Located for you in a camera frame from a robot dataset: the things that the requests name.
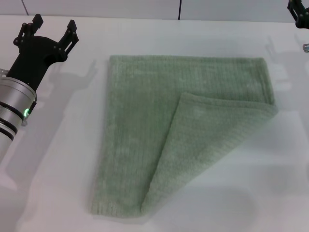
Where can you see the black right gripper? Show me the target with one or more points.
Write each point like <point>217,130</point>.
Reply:
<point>304,20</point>

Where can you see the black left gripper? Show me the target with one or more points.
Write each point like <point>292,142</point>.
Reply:
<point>36,53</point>

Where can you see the green terry towel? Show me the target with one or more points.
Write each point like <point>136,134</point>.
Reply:
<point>135,120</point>

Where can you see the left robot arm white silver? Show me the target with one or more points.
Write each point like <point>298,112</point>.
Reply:
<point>14,101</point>

